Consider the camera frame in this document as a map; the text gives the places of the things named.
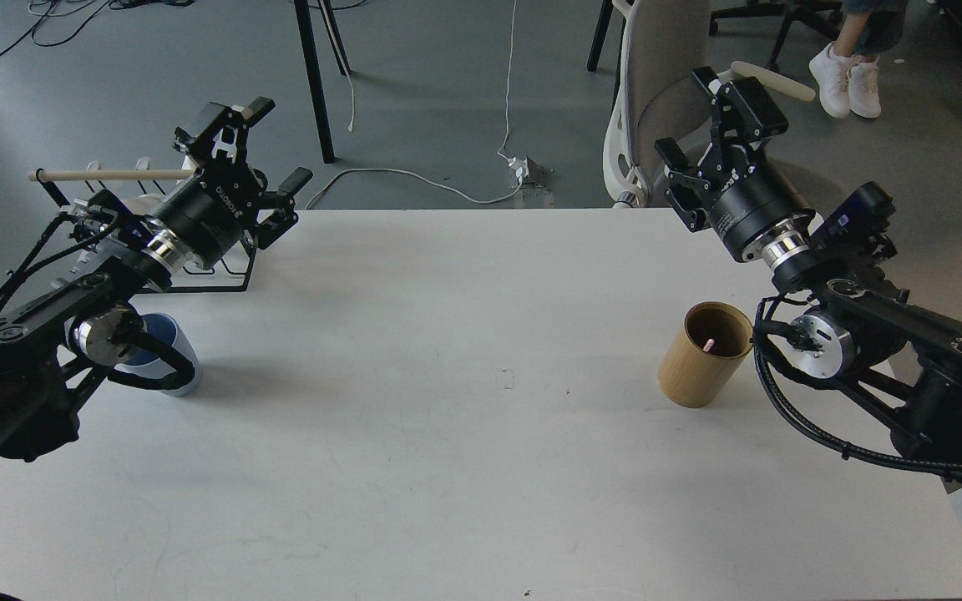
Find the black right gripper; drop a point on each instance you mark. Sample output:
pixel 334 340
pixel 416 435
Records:
pixel 733 190

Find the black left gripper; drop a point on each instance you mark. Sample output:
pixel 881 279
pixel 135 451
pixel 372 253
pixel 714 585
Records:
pixel 226 200

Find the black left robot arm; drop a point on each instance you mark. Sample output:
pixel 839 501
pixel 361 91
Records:
pixel 57 349

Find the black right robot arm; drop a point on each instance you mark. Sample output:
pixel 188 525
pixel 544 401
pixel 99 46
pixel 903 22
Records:
pixel 836 323

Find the grey white office chair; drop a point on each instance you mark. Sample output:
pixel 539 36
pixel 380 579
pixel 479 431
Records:
pixel 657 97

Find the white sneaker left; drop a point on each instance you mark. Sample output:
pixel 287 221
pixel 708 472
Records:
pixel 831 71

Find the white sneaker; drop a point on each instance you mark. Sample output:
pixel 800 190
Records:
pixel 831 71
pixel 863 90

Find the white sneaker right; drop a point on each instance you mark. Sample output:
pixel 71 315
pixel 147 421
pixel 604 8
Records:
pixel 863 90

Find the black table leg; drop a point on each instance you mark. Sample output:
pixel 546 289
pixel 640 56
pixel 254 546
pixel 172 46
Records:
pixel 314 80

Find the bamboo cylindrical holder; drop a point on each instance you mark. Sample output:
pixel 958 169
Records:
pixel 691 377

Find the black wire cup rack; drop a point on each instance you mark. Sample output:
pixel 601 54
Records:
pixel 178 257

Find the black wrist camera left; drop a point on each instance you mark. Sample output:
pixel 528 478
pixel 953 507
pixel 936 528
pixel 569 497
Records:
pixel 104 220

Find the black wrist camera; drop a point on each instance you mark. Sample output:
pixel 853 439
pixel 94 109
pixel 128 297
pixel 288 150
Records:
pixel 104 220
pixel 860 223

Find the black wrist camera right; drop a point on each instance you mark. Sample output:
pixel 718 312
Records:
pixel 860 223

